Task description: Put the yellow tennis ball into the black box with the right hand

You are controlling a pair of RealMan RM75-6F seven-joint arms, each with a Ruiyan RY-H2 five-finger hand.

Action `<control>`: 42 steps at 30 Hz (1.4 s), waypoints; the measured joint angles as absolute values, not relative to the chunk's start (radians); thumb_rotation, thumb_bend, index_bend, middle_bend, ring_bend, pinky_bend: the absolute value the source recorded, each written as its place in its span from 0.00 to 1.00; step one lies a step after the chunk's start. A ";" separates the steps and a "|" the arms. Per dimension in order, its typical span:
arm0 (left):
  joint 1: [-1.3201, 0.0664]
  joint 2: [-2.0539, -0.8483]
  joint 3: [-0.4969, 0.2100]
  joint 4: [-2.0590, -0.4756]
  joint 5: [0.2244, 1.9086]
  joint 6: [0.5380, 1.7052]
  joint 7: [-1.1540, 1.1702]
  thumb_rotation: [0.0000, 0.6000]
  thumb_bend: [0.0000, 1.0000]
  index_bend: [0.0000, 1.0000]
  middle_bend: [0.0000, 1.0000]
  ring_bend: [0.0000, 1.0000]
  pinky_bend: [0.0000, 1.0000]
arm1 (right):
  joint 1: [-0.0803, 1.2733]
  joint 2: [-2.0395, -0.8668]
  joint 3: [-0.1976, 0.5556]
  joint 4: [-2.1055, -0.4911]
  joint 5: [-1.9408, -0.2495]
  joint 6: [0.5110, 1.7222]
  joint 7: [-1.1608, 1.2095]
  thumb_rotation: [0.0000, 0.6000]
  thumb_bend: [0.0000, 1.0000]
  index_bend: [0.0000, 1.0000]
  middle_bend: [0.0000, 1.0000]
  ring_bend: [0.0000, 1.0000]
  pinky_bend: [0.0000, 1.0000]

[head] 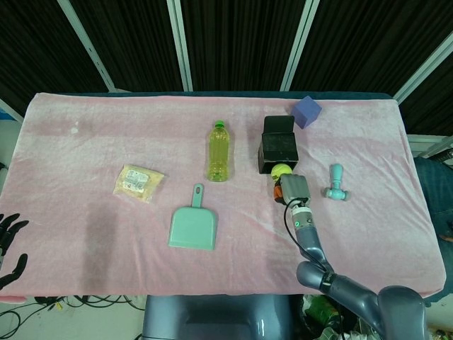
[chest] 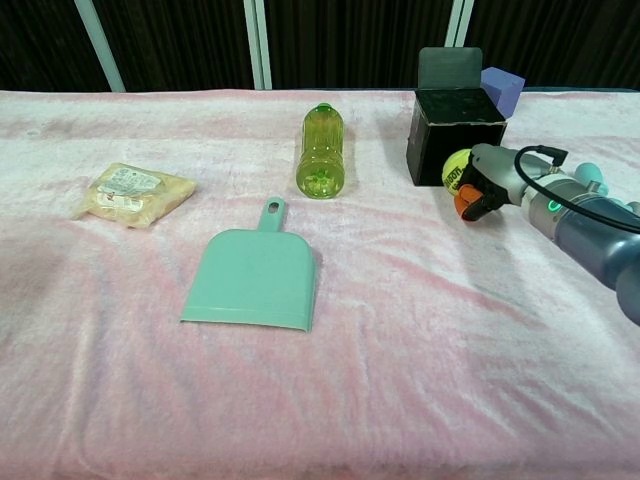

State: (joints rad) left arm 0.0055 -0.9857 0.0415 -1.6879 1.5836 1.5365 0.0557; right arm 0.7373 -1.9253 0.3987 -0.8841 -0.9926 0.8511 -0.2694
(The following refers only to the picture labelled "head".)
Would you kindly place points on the grey orange right robot hand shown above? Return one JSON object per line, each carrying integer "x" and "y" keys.
{"x": 293, "y": 186}

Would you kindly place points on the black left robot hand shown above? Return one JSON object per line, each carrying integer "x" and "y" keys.
{"x": 8, "y": 226}

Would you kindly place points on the yellow tennis ball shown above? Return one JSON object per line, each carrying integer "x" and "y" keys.
{"x": 280, "y": 170}

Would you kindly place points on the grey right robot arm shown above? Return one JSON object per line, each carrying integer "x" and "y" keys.
{"x": 308, "y": 237}

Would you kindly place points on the black cardboard box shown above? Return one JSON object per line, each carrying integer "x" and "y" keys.
{"x": 277, "y": 145}

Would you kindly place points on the teal toy hammer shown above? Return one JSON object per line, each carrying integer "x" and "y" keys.
{"x": 336, "y": 175}

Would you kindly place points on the purple foam cube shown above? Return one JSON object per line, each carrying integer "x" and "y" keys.
{"x": 306, "y": 111}

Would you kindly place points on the pink fuzzy cloth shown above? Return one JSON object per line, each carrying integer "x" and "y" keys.
{"x": 247, "y": 248}

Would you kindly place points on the green plastic bottle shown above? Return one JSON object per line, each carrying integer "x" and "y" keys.
{"x": 220, "y": 156}

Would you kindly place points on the teal plastic dustpan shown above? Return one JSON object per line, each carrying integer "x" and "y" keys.
{"x": 193, "y": 226}

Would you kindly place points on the green plastic bag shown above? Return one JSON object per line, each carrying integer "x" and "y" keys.
{"x": 318, "y": 311}

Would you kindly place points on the yellow snack packet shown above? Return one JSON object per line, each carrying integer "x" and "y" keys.
{"x": 138, "y": 180}

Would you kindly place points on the person in blue jeans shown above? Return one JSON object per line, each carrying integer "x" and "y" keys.
{"x": 435, "y": 191}

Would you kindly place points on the grey robot torso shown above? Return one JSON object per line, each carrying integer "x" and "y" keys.
{"x": 212, "y": 318}

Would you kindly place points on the white frame post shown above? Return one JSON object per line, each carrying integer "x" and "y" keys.
{"x": 180, "y": 46}
{"x": 299, "y": 46}
{"x": 424, "y": 63}
{"x": 88, "y": 46}

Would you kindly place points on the grey metal frame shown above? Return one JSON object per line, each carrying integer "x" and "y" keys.
{"x": 431, "y": 147}

